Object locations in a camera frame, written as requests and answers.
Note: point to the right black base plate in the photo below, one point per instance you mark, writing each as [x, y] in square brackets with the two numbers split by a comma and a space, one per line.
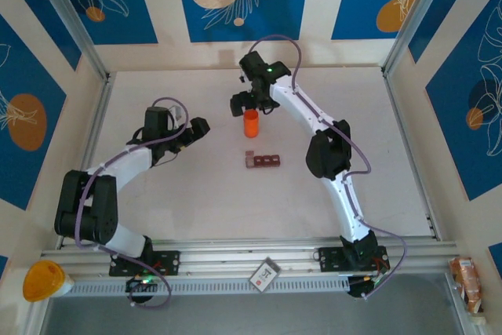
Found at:
[331, 259]

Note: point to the orange dome lamp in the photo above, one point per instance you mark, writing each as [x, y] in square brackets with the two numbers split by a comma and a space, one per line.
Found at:
[41, 282]

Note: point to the aluminium cross rails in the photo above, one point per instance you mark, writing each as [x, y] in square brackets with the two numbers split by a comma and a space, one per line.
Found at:
[235, 256]

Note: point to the left aluminium corner post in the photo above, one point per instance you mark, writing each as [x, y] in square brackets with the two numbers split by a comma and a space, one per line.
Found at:
[70, 17]

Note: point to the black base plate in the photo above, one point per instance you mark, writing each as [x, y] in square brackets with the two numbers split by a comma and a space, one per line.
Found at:
[331, 259]
[168, 262]

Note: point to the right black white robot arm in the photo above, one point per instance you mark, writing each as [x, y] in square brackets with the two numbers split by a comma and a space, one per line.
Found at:
[329, 150]

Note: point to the white card with red mark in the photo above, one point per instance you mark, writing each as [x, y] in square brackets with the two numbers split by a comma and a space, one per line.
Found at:
[266, 274]

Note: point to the aluminium side rail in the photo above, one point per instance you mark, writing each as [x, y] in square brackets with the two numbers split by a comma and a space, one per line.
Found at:
[92, 143]
[393, 95]

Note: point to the right black controller board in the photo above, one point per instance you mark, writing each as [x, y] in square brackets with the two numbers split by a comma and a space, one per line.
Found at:
[359, 288]

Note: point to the brown snack packet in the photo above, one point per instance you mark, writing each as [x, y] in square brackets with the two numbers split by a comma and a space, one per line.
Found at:
[466, 284]

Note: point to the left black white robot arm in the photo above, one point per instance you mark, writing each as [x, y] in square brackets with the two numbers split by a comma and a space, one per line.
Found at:
[86, 209]

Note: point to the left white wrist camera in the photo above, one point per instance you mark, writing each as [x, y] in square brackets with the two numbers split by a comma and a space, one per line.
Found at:
[177, 112]

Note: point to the right aluminium corner post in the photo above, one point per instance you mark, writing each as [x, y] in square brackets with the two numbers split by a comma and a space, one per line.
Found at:
[409, 17]

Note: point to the left black controller board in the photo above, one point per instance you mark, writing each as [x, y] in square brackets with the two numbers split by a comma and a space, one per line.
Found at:
[137, 284]

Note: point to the aluminium corner post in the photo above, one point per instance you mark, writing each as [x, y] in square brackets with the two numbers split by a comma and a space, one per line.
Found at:
[70, 17]
[409, 17]

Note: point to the orange pill bottle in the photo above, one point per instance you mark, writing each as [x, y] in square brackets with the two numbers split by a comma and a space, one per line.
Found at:
[251, 125]

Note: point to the left aluminium side rail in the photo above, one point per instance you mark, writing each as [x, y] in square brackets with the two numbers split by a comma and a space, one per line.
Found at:
[92, 143]

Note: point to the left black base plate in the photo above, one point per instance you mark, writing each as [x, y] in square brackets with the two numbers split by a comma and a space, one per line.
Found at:
[168, 262]

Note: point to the dark red pill organizer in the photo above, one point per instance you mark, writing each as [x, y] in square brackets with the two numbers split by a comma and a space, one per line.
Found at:
[266, 161]

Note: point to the right aluminium side rail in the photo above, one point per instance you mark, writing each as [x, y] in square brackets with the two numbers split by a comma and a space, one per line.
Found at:
[393, 95]

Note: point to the black controller board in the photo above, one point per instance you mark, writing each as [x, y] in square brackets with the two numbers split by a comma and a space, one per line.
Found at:
[359, 288]
[137, 284]

